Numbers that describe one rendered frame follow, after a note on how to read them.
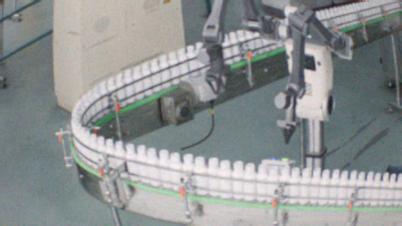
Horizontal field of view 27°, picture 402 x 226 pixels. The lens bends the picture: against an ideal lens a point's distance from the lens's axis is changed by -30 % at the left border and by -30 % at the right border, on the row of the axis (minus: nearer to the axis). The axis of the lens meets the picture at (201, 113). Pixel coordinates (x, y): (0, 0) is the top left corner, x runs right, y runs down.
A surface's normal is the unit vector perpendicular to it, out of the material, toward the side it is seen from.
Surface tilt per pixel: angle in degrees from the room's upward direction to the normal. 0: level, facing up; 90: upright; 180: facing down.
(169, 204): 90
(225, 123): 0
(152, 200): 90
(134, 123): 90
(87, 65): 90
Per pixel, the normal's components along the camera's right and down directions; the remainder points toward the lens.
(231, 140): -0.10, -0.93
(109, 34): 0.65, 0.22
